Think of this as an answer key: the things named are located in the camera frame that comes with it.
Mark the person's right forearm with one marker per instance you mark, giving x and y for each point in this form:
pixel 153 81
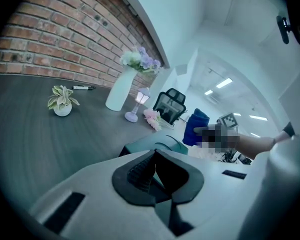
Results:
pixel 257 144

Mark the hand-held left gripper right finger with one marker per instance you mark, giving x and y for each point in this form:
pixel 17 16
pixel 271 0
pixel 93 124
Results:
pixel 220 199

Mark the black head-worn camera mount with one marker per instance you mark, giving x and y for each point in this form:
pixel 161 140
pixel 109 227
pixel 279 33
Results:
pixel 285 30

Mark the black mesh office chair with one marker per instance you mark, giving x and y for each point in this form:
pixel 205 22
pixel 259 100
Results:
pixel 172 96

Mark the pink flower bouquet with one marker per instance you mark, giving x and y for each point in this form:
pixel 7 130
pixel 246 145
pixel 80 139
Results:
pixel 152 117

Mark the purple and white flower bunch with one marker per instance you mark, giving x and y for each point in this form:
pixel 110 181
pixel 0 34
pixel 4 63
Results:
pixel 142 60

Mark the purple lantern lamp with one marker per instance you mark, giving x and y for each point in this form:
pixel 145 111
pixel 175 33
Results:
pixel 140 97

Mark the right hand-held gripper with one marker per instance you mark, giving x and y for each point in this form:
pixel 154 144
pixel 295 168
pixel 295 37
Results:
pixel 228 120

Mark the black and white marker pen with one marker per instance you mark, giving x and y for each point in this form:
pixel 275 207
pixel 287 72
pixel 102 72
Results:
pixel 82 87

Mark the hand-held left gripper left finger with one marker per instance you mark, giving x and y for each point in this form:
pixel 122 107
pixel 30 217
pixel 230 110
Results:
pixel 95 199

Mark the blue cloth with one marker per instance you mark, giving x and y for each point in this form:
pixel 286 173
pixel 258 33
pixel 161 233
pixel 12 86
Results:
pixel 192 124

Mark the tall white vase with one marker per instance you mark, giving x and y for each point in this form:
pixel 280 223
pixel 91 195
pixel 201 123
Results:
pixel 120 91

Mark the small white potted plant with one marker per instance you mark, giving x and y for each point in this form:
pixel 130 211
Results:
pixel 62 102

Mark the dark teal box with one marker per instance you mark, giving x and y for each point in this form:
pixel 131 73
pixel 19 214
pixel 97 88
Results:
pixel 145 145

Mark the ceiling light panel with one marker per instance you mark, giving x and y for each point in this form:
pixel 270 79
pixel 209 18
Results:
pixel 255 135
pixel 258 118
pixel 208 92
pixel 224 82

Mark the person's white shirt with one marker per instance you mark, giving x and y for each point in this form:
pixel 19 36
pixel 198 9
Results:
pixel 287 189

